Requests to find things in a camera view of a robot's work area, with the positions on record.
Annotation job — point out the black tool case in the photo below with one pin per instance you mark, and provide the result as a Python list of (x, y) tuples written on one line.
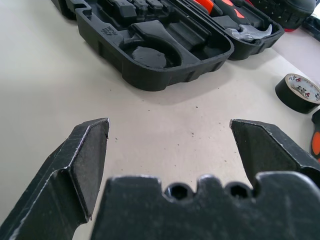
[(175, 75)]

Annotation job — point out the black electrical tape roll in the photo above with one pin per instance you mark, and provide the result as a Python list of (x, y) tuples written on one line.
[(287, 97)]

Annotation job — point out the dark blue flat pack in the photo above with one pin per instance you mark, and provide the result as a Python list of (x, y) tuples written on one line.
[(312, 27)]

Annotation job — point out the black pad with red rim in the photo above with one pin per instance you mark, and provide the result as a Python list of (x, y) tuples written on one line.
[(295, 12)]

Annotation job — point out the large orange black screwdriver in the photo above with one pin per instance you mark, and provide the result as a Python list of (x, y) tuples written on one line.
[(317, 140)]

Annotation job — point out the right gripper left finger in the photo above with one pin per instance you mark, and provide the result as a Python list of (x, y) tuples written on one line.
[(62, 180)]

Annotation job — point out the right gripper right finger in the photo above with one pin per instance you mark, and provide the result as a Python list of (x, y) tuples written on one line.
[(275, 150)]

